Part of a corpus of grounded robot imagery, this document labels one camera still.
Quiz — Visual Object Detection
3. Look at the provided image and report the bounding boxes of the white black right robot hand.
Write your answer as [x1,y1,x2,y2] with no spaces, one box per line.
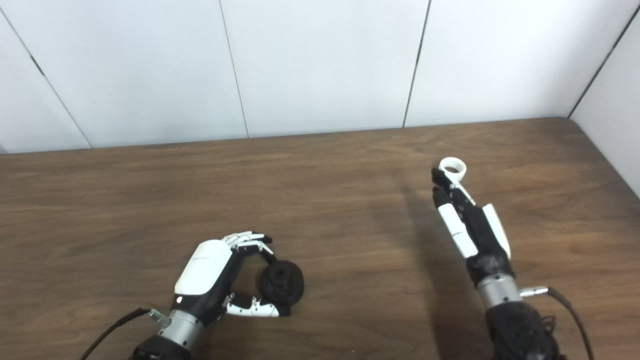
[431,167,516,287]

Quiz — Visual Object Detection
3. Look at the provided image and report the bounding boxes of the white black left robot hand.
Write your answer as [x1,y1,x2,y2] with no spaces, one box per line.
[170,231,292,325]

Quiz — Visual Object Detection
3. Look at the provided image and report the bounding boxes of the white ring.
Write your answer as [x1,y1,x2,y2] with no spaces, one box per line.
[439,157,467,184]

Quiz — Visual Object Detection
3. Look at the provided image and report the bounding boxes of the round black part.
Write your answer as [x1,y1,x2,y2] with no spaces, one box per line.
[256,260,305,307]

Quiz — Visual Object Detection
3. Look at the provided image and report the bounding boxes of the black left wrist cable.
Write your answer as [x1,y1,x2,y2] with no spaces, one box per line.
[77,307,169,360]

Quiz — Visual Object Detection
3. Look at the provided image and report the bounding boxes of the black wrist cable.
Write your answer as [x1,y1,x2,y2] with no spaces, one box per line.
[77,307,169,360]
[519,286,596,360]

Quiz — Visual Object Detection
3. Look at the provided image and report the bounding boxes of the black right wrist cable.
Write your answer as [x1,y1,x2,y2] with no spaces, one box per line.
[519,286,596,360]

